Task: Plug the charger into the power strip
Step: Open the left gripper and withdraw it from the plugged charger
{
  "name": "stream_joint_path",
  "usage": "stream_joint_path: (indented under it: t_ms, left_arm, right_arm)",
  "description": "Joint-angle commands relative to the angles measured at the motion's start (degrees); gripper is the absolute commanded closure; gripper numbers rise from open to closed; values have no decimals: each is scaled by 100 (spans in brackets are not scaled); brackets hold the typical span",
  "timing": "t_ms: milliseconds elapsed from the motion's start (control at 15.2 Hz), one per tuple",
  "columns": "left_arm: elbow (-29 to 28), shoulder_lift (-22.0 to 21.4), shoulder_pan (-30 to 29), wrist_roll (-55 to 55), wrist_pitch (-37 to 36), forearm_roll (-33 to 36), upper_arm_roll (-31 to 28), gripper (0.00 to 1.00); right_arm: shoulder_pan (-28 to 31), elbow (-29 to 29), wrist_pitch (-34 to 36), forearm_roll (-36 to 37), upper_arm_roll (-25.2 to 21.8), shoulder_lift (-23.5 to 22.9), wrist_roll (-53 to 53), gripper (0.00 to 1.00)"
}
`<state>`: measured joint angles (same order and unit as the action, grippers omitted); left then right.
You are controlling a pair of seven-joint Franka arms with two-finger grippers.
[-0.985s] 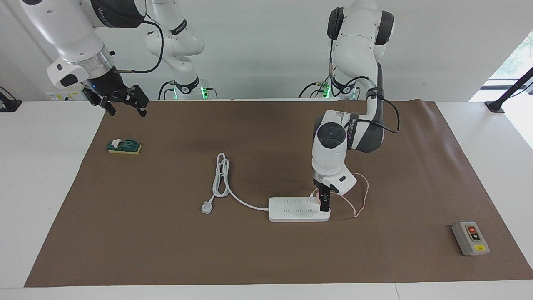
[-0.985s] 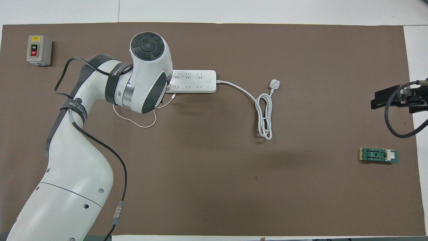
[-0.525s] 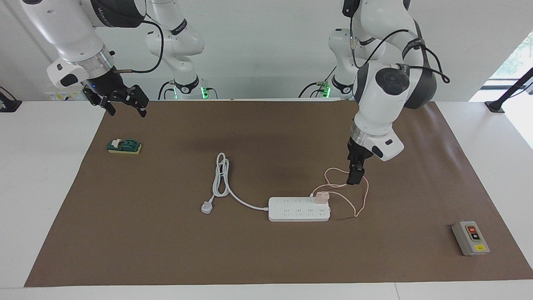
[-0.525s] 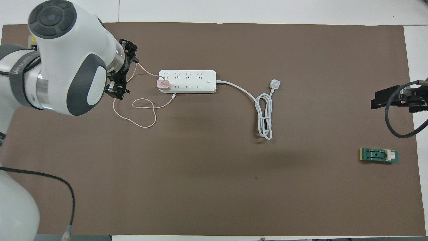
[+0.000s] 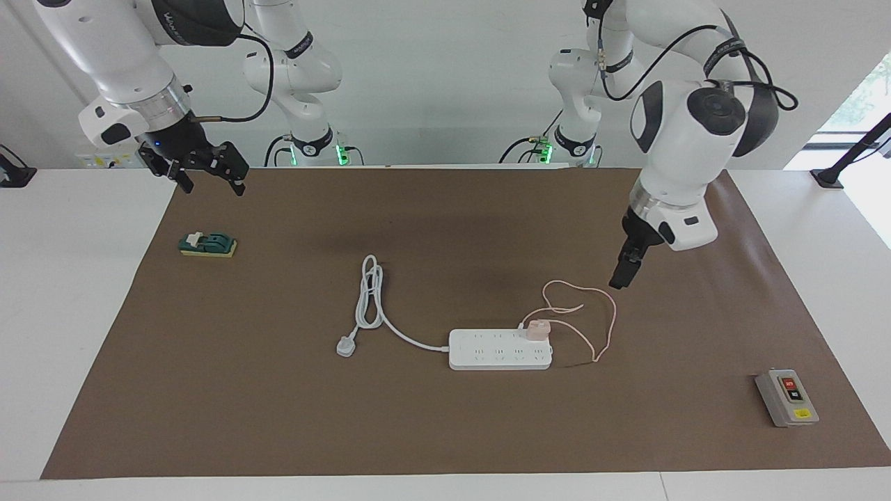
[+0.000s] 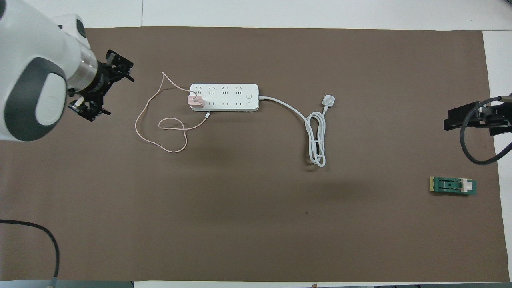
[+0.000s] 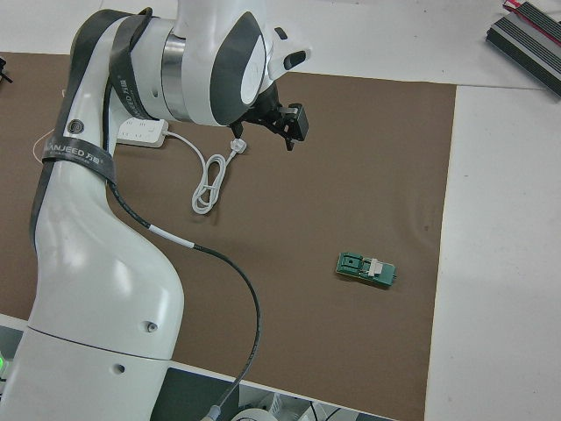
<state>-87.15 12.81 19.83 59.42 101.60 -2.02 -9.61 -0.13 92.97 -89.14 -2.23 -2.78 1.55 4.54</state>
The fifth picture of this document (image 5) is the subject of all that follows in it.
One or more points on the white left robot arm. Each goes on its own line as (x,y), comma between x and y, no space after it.
(682,139)

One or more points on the grey push button switch box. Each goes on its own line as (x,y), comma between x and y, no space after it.
(790,400)

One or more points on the brown table mat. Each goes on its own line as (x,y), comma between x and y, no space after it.
(487,431)

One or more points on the black angled stand with clamp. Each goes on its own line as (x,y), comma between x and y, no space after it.
(828,177)

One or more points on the white power strip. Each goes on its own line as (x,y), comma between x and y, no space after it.
(487,351)

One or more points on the green knife switch yellow base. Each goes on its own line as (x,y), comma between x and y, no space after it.
(212,243)

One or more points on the bright window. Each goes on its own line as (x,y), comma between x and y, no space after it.
(866,97)

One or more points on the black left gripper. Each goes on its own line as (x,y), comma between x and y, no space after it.
(640,233)

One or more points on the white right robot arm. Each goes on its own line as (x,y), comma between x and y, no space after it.
(118,56)

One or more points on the pink charger adapter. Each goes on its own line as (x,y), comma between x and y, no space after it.
(537,330)

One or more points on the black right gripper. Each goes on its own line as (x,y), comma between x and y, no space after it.
(182,142)

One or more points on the white wall socket box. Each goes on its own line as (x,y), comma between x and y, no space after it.
(104,161)

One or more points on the black table clamp mount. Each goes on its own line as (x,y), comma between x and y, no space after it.
(17,177)

